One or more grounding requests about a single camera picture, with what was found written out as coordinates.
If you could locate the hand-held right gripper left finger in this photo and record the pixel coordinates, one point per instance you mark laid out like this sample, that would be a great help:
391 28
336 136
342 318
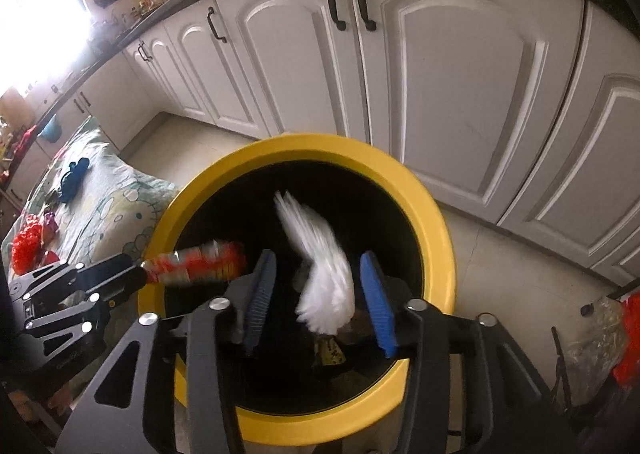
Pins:
261 304

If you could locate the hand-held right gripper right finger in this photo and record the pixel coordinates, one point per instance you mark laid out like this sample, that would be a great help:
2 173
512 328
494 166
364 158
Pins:
377 304

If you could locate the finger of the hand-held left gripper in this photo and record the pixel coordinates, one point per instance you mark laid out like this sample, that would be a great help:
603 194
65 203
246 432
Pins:
107 269
120 291

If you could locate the white tissue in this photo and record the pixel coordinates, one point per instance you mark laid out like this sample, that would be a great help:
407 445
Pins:
325 279

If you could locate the red silver snack wrapper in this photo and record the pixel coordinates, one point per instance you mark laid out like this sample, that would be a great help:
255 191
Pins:
200 266

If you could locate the yellow round trash bin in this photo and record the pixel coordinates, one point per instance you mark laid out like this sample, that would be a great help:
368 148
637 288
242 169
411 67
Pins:
310 144

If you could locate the small yellow wrapper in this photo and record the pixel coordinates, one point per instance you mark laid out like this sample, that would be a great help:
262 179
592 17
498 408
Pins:
330 351

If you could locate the small purple wrapper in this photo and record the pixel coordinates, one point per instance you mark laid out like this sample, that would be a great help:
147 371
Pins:
50 223

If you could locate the cartoon printed blanket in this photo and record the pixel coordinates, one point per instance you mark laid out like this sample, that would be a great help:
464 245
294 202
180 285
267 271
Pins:
110 194

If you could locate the orange red crumpled wrapper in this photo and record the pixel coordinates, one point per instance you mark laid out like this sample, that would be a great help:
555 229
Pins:
26 239

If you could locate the blue toy on cloth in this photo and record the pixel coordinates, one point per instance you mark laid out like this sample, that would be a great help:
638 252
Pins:
72 179

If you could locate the blue hanging cloth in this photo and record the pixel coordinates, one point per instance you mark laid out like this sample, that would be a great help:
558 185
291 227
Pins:
49 128

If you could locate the red crumpled cloth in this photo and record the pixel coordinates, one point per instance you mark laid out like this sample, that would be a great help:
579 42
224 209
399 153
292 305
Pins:
22 142

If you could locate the clear plastic bag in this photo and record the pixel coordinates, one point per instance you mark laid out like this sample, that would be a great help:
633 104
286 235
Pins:
595 344

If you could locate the white kitchen cabinet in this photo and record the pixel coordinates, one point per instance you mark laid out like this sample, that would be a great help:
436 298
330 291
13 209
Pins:
450 84

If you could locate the red crumpled bag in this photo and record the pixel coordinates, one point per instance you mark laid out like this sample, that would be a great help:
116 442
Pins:
629 344

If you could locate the row of bottles and jars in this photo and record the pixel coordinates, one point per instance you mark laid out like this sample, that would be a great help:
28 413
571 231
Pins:
145 2

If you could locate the black kitchen countertop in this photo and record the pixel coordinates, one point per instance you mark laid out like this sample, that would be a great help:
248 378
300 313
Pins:
620 14

